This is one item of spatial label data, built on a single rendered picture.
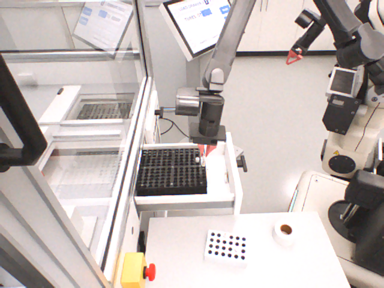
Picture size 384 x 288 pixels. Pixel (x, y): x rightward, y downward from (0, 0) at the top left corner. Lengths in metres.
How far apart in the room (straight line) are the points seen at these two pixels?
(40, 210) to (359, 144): 1.09
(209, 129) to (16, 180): 0.50
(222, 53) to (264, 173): 1.53
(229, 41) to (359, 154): 0.76
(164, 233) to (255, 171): 1.35
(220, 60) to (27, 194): 0.52
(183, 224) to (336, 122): 0.69
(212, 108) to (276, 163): 1.61
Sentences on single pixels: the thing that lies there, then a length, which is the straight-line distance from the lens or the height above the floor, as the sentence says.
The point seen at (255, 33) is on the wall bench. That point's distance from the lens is 3.85.
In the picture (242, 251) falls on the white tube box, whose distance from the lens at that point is 0.84.
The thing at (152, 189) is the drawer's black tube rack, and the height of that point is 0.90.
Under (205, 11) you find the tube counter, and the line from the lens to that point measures 1.66.
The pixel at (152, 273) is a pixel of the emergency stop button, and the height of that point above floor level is 0.89.
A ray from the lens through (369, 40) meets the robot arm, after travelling 0.85.
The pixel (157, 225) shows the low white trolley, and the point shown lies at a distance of 0.90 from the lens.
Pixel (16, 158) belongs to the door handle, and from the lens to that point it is 0.27.
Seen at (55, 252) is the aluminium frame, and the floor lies 1.22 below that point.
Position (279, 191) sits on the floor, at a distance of 2.03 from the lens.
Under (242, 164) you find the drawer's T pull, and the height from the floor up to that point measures 0.91.
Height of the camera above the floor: 1.53
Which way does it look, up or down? 42 degrees down
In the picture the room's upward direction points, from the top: straight up
